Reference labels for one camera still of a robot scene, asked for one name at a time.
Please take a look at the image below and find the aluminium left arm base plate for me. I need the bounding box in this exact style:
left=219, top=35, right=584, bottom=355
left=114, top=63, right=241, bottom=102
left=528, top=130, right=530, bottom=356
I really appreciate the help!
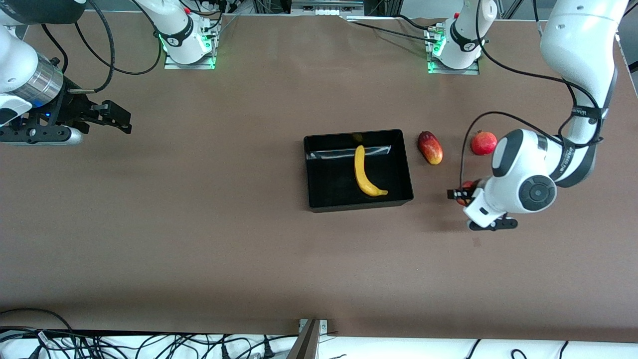
left=426, top=22, right=480, bottom=75

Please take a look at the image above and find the aluminium right arm base plate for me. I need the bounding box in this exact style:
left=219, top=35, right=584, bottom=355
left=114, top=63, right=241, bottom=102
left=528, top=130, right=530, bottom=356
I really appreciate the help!
left=163, top=20, right=216, bottom=70

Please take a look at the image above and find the red pomegranate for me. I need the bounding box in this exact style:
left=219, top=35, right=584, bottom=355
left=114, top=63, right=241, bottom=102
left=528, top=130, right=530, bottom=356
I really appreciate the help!
left=471, top=130, right=498, bottom=156

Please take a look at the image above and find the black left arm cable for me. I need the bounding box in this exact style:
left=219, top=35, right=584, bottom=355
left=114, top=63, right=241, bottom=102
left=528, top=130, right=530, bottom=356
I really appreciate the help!
left=459, top=0, right=607, bottom=187

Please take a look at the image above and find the dark angled beam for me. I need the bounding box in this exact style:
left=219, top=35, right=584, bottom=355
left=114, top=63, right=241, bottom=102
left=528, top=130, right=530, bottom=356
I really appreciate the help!
left=287, top=319, right=321, bottom=359

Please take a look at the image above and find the red yellow mango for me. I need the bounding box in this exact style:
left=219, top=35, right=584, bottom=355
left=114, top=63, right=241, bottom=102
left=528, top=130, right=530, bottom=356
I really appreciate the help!
left=418, top=131, right=444, bottom=165

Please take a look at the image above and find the red striped apple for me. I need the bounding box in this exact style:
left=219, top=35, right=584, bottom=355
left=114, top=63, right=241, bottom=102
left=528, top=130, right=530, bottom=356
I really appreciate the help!
left=456, top=180, right=478, bottom=206

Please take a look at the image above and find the black rectangular plastic box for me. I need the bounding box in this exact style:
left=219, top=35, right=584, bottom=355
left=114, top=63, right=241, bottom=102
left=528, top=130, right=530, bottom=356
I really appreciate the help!
left=303, top=129, right=415, bottom=213

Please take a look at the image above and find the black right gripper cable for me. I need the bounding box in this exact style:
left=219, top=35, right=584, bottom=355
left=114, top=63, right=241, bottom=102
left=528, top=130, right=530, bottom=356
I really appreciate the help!
left=69, top=0, right=115, bottom=94

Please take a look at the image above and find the black right arm base cable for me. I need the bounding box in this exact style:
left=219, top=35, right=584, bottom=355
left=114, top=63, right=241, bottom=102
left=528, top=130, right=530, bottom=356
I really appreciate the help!
left=74, top=21, right=165, bottom=76

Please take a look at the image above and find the black table cable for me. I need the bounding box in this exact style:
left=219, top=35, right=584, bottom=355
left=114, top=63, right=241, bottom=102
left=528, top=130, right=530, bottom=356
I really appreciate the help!
left=344, top=15, right=435, bottom=42

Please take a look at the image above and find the yellow banana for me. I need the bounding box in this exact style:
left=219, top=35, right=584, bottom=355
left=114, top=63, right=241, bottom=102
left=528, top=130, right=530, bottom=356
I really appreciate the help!
left=354, top=145, right=389, bottom=196

